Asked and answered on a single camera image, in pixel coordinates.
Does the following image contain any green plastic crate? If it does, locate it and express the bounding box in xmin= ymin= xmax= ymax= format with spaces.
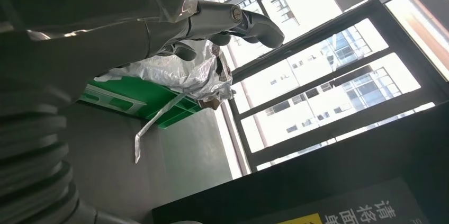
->
xmin=78 ymin=76 xmax=204 ymax=130

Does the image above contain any black window frame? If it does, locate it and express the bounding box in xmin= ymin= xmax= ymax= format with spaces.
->
xmin=205 ymin=0 xmax=449 ymax=177

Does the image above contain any white mailer seal strip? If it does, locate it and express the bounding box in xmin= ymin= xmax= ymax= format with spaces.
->
xmin=134 ymin=92 xmax=186 ymax=164

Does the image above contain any yellow warning sticker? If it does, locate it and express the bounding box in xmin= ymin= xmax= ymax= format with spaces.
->
xmin=277 ymin=212 xmax=324 ymax=224

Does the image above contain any crumpled grey mailer black print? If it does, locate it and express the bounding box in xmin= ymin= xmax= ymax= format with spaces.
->
xmin=94 ymin=38 xmax=234 ymax=111

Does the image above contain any black printed label panel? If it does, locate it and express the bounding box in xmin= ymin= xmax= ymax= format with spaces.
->
xmin=245 ymin=178 xmax=432 ymax=224

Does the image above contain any black scanner column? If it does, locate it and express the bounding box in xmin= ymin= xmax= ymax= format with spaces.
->
xmin=150 ymin=101 xmax=449 ymax=224

